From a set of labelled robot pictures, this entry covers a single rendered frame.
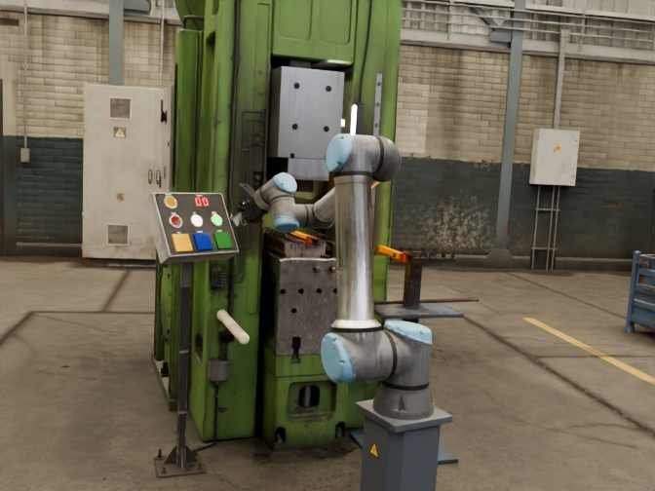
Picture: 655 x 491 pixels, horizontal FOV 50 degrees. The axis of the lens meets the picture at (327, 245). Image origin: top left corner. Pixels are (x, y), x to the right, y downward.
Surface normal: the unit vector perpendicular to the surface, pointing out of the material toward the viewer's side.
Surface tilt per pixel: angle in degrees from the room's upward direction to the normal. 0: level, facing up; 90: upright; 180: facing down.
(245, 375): 90
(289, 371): 90
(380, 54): 90
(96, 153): 90
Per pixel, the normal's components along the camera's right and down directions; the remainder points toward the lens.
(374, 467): -0.86, 0.02
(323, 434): 0.34, 0.12
